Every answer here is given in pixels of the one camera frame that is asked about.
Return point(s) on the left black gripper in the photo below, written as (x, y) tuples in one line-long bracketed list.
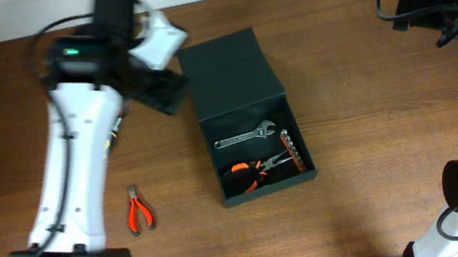
[(167, 95)]

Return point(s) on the yellow black screwdriver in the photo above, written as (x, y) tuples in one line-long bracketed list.
[(113, 135)]

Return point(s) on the black box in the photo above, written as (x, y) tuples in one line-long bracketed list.
[(234, 89)]

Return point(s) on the silver adjustable wrench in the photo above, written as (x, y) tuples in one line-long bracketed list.
[(264, 129)]

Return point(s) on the orange black needle-nose pliers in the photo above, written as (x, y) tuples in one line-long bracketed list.
[(244, 177)]

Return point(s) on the red handled cutting pliers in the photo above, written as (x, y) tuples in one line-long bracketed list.
[(137, 208)]

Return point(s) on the orange socket bit rail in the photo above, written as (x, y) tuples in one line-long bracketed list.
[(292, 150)]

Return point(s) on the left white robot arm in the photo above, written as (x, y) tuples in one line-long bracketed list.
[(90, 75)]

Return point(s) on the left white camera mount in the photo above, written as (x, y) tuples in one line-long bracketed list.
[(160, 41)]

